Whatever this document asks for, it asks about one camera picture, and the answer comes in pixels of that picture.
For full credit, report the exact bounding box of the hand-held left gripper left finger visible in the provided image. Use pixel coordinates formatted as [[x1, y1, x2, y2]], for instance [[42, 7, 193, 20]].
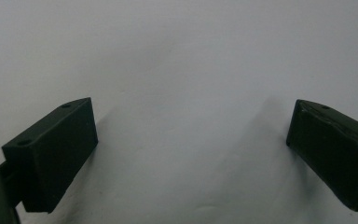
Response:
[[1, 96, 100, 215]]

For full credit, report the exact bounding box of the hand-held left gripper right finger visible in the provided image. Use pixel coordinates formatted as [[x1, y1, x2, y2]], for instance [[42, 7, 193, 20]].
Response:
[[285, 99, 358, 214]]

